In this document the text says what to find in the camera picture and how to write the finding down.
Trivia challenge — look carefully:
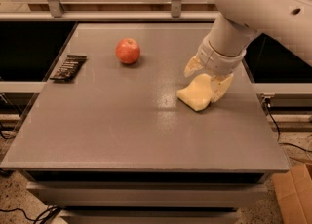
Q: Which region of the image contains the black floor cable left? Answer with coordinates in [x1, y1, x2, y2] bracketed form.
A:
[0, 205, 62, 224]

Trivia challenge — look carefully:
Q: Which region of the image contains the grey table drawer unit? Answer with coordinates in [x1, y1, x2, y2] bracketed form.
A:
[27, 170, 266, 224]

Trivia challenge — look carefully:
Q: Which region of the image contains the cardboard box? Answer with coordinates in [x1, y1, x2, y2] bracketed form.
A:
[272, 164, 312, 224]

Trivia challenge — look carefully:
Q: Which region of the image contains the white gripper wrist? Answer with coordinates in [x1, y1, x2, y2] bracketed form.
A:
[184, 35, 246, 103]

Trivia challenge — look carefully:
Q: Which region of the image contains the yellow wavy sponge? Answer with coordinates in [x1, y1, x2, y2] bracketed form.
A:
[176, 74, 213, 111]

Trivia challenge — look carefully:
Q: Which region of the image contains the black cable right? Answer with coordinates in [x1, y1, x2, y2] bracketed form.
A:
[263, 95, 312, 154]

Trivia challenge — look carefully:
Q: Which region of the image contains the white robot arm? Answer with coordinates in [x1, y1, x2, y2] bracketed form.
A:
[176, 0, 312, 111]

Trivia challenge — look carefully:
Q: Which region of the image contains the red apple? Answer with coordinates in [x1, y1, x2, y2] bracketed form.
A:
[115, 38, 140, 64]

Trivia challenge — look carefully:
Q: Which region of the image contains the black snack bar packet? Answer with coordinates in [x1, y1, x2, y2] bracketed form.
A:
[51, 55, 87, 82]

